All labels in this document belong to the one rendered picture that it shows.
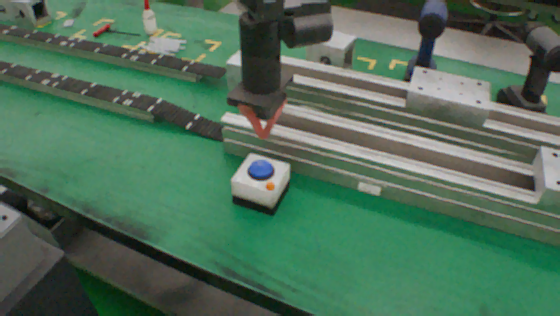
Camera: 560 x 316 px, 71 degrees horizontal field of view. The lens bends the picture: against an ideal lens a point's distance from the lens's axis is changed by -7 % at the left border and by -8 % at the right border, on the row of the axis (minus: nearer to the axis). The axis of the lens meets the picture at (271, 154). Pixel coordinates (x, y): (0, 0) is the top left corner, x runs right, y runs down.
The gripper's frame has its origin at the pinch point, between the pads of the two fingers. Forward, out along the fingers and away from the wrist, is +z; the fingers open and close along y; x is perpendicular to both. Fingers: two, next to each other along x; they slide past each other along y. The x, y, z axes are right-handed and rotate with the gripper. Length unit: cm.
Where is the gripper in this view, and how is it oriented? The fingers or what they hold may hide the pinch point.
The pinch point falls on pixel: (262, 133)
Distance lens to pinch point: 67.8
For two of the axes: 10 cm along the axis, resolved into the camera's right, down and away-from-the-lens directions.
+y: 4.1, -6.0, 6.9
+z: 0.1, 7.6, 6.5
